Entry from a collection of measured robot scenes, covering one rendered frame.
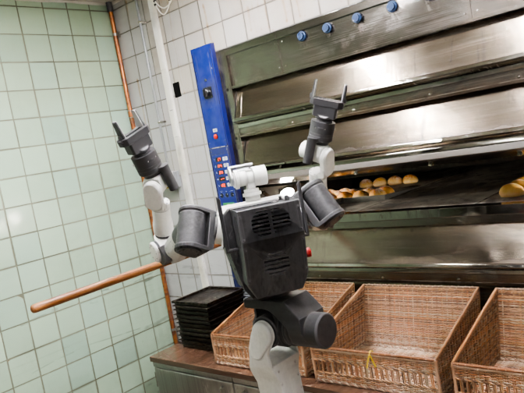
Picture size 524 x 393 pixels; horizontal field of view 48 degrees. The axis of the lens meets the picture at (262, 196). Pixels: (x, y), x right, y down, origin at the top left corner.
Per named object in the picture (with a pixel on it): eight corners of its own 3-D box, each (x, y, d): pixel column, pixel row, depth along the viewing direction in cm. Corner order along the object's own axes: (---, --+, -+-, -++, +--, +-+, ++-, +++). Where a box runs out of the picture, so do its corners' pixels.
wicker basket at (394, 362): (372, 338, 278) (362, 282, 276) (491, 350, 241) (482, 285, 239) (313, 381, 242) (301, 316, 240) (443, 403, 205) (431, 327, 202)
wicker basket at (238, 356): (275, 328, 319) (267, 279, 316) (366, 337, 282) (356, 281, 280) (213, 364, 282) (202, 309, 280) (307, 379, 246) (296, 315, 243)
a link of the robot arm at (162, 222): (170, 198, 213) (174, 240, 224) (144, 207, 208) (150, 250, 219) (184, 211, 206) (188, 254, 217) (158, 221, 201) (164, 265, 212)
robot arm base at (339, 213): (344, 220, 204) (348, 208, 193) (313, 239, 202) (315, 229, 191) (319, 186, 209) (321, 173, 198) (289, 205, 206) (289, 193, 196)
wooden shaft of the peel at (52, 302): (33, 314, 190) (32, 305, 189) (30, 313, 192) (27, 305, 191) (334, 206, 315) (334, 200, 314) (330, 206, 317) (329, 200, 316)
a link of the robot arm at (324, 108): (342, 104, 203) (336, 137, 207) (347, 100, 212) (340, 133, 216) (307, 97, 206) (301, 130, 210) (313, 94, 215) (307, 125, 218)
